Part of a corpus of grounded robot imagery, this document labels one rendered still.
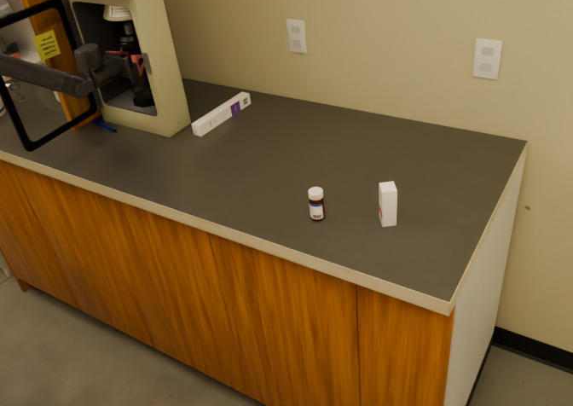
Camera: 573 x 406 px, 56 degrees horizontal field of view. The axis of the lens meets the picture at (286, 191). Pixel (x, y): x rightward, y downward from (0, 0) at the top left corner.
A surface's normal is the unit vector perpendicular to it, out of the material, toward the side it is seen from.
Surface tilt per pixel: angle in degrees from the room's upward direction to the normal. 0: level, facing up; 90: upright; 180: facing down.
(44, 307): 0
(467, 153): 0
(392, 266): 0
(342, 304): 90
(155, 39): 90
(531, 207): 90
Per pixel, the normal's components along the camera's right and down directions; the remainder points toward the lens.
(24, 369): -0.10, -0.81
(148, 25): 0.85, 0.24
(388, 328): -0.52, 0.54
